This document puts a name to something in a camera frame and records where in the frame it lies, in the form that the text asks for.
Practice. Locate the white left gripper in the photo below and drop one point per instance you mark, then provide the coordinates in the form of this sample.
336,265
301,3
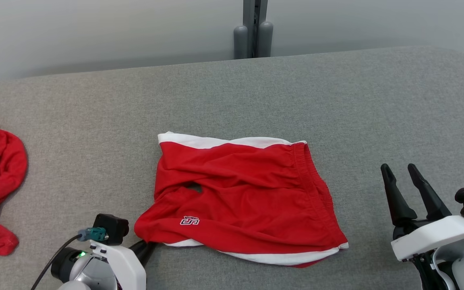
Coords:
129,270

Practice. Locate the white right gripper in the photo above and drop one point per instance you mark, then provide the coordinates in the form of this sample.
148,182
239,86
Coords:
433,235

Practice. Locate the red shorts white side bands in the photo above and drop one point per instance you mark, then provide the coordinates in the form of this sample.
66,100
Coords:
248,189

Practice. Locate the red jersey striped white trim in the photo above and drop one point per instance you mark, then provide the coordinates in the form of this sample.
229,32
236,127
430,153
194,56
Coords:
6,169

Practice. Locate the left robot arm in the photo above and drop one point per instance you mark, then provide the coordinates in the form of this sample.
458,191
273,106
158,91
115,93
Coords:
79,274

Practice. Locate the white partition panel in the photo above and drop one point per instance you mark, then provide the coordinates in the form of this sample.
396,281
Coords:
377,20
95,32

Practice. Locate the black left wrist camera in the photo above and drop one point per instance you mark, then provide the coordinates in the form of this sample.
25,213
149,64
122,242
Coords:
111,227

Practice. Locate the grey cylindrical post foot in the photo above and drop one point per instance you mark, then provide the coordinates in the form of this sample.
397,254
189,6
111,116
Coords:
266,39
240,42

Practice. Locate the grey metal partition post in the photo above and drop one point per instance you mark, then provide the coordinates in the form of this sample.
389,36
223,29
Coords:
248,16

